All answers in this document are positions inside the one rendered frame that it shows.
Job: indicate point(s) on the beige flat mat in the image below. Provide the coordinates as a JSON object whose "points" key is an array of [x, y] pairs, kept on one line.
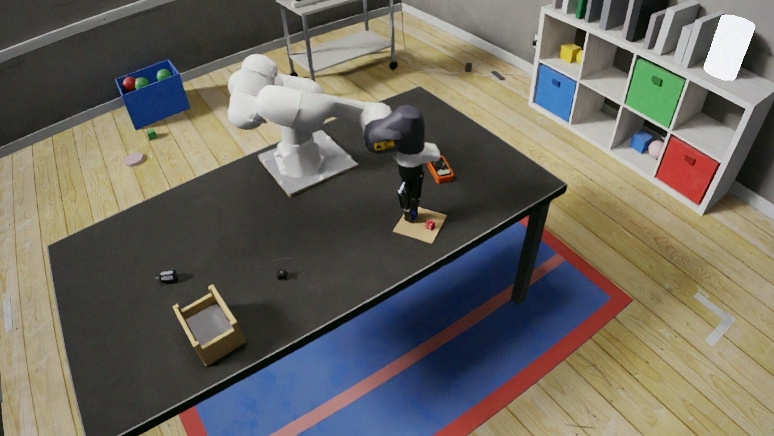
{"points": [[417, 229]]}

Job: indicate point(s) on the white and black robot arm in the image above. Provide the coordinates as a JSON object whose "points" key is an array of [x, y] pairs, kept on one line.
{"points": [[255, 90]]}

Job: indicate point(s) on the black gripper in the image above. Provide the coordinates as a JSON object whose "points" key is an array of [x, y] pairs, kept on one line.
{"points": [[410, 191]]}

